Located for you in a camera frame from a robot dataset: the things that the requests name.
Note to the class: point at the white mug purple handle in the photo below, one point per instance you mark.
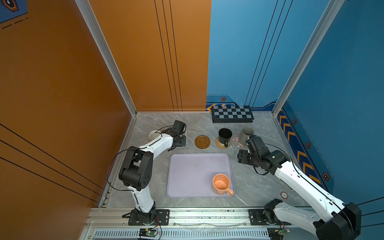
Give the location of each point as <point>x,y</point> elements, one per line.
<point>153,135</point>

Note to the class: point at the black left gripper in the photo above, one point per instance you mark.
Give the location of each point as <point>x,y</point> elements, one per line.
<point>183,140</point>

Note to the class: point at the right green circuit board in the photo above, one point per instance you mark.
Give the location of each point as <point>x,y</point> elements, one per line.
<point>277,234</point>

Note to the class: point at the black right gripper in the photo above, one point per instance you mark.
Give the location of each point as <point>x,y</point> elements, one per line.
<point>241,156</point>

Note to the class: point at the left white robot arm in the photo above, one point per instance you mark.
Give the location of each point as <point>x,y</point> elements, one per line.
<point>137,167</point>

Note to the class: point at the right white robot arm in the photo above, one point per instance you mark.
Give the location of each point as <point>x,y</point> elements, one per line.
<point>332,219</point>

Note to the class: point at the left green circuit board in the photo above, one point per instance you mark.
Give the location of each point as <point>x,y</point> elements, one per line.
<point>148,234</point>

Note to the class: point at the aluminium corner post left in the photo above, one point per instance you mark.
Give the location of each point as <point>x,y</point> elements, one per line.
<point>101,42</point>

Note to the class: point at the lavender serving tray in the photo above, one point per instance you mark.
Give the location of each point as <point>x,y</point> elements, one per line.
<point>192,175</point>

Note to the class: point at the black mug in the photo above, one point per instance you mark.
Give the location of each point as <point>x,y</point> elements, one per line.
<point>225,137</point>

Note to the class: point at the brown wooden round coaster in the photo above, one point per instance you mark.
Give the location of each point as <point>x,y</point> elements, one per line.
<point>202,142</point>

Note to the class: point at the green circuit board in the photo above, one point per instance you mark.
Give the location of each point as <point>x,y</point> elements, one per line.
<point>277,234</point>
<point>148,234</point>

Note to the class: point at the orange mug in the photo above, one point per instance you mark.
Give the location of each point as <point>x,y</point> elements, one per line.
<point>222,185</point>

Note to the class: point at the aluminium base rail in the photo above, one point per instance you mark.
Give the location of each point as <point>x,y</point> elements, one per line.
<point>203,223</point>

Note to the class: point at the aluminium corner post right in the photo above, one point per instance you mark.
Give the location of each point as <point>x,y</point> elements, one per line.
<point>318,34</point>

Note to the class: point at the woven rattan round coaster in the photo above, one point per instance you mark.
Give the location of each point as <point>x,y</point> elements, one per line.
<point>222,146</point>

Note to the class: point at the grey mug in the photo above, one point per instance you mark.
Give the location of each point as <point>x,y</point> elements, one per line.
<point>244,135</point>

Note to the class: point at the aluminium corner post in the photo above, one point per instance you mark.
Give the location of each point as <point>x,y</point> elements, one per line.
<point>101,42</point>
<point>318,34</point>

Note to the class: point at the black checkered chess board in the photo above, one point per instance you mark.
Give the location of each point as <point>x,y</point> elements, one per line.
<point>232,114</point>

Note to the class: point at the pink cherry blossom coaster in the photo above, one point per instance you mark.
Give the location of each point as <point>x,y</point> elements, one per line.
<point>236,141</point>

